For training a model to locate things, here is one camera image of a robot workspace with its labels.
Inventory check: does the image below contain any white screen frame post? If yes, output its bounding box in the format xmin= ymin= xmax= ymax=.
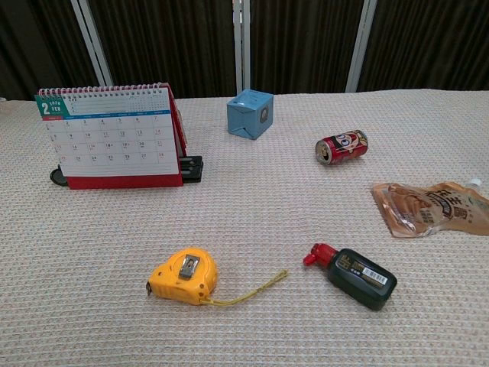
xmin=70 ymin=0 xmax=115 ymax=87
xmin=232 ymin=0 xmax=252 ymax=95
xmin=345 ymin=0 xmax=379 ymax=93

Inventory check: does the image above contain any brown spouted refill pouch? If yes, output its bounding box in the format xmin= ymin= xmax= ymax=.
xmin=371 ymin=177 xmax=489 ymax=239

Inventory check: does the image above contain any red cartoon drink can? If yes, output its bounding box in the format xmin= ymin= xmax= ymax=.
xmin=315 ymin=128 xmax=370 ymax=166

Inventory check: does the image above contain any red desk calendar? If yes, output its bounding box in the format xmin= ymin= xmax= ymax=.
xmin=34 ymin=81 xmax=190 ymax=190

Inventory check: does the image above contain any beige woven tablecloth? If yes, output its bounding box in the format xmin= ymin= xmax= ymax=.
xmin=0 ymin=89 xmax=489 ymax=367

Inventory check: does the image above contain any black stand base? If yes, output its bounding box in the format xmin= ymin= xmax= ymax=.
xmin=49 ymin=154 xmax=205 ymax=188

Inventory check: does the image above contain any dark brown curtain panel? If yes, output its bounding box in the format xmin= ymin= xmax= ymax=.
xmin=249 ymin=0 xmax=364 ymax=95
xmin=88 ymin=0 xmax=243 ymax=99
xmin=357 ymin=0 xmax=489 ymax=93
xmin=0 ymin=0 xmax=102 ymax=102

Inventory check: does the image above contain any yellow tape measure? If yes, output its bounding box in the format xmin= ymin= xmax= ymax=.
xmin=146 ymin=247 xmax=289 ymax=307

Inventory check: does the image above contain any blue paper box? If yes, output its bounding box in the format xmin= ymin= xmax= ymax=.
xmin=226 ymin=89 xmax=275 ymax=141

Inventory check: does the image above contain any black ink bottle red cap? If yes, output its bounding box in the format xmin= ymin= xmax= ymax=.
xmin=303 ymin=242 xmax=398 ymax=312

